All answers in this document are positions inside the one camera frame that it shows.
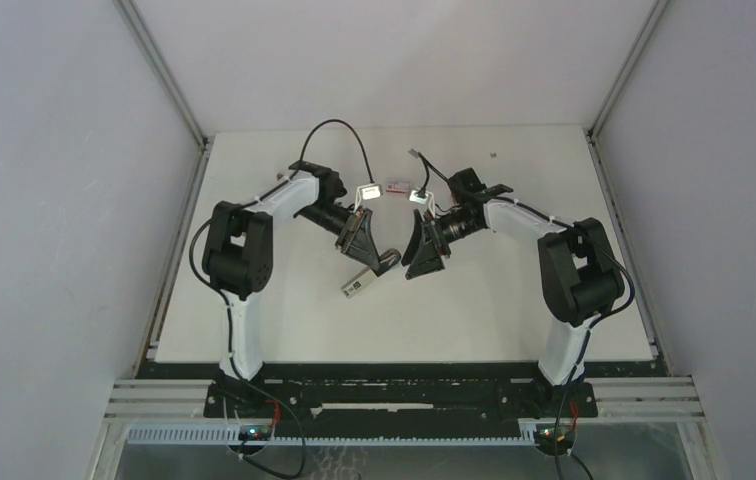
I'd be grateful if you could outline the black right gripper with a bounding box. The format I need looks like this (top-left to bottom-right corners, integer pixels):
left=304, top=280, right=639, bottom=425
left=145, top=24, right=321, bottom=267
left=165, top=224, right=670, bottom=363
left=401, top=210, right=481, bottom=280

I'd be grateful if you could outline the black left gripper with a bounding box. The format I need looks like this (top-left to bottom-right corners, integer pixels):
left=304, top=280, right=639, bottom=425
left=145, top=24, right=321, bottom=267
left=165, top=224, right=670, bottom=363
left=296, top=202, right=380, bottom=271

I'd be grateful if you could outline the black and grey large stapler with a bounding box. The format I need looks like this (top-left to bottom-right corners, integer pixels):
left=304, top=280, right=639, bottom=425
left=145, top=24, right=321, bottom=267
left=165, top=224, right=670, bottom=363
left=340, top=249, right=402, bottom=299

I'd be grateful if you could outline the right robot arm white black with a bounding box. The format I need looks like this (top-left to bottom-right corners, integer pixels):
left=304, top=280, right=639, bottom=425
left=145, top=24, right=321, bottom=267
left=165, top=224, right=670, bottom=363
left=401, top=168, right=631, bottom=416

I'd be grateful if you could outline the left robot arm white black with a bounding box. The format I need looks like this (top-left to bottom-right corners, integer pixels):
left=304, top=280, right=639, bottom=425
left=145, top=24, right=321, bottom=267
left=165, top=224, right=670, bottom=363
left=191, top=162, right=382, bottom=417

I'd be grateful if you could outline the red white staple box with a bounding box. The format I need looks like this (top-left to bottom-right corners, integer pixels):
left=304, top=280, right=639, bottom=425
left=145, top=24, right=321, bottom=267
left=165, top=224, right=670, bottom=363
left=385, top=179, right=412, bottom=195

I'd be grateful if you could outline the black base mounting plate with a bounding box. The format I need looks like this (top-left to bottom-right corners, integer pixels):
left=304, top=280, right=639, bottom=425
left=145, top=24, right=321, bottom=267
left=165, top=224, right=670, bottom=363
left=110, top=360, right=673, bottom=440

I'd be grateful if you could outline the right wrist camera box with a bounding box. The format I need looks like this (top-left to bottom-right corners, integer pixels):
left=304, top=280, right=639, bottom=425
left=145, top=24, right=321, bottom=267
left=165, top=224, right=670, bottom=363
left=408, top=189, right=433, bottom=205

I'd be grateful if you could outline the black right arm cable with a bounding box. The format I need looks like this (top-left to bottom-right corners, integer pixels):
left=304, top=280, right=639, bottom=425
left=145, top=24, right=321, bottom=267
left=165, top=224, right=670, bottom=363
left=417, top=152, right=638, bottom=439

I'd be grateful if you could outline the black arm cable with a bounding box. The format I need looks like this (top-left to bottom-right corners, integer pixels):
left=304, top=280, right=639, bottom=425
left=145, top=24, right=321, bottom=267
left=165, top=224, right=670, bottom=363
left=417, top=152, right=638, bottom=439
left=189, top=119, right=379, bottom=399

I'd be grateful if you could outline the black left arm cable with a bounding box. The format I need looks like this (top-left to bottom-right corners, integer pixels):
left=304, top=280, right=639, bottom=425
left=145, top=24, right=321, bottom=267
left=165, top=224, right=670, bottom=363
left=189, top=119, right=379, bottom=399

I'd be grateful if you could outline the right aluminium frame post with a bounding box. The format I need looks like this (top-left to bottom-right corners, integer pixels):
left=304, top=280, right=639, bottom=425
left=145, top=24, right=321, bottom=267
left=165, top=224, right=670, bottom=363
left=586, top=0, right=674, bottom=140

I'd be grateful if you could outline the white cable duct strip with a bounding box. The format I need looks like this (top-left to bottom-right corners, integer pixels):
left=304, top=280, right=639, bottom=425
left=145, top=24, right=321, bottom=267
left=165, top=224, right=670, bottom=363
left=126, top=423, right=536, bottom=446

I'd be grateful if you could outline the aluminium front rail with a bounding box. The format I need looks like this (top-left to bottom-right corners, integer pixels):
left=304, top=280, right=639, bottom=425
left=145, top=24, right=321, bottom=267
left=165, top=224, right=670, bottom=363
left=104, top=377, right=706, bottom=423

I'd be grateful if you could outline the aluminium frame corner post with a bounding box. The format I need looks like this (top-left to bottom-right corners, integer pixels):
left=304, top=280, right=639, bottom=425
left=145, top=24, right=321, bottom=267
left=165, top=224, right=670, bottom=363
left=112, top=0, right=210, bottom=150

